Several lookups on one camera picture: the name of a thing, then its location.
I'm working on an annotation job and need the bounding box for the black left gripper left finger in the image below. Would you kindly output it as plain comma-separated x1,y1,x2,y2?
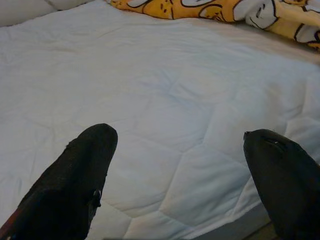
8,123,119,240

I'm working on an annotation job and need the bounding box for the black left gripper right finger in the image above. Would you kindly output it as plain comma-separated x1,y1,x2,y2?
243,128,320,240

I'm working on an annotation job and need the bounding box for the beige bed base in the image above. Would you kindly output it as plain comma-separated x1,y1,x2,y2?
197,206,277,240

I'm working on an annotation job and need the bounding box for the white quilted mattress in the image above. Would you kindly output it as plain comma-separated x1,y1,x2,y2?
0,0,320,240

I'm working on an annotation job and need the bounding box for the cream bolster pillow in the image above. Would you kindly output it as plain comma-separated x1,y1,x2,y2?
0,0,94,28

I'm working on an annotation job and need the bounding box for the yellow cartoon print blanket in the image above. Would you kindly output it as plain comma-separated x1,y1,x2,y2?
106,0,320,51

